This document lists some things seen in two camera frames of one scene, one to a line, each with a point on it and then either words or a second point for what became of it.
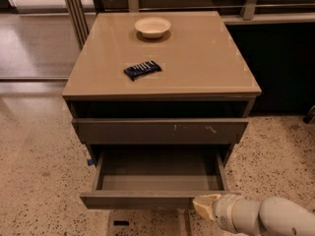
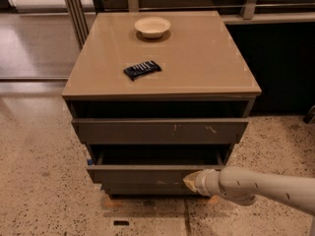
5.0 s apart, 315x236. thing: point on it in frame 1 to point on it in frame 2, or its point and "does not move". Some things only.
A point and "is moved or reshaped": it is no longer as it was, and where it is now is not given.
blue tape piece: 90,162 does not move
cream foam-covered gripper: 223,209 to 202,181
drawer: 156,176 is moved or reshaped
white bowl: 152,27 does not move
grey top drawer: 160,131 does not move
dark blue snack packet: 141,70 does not move
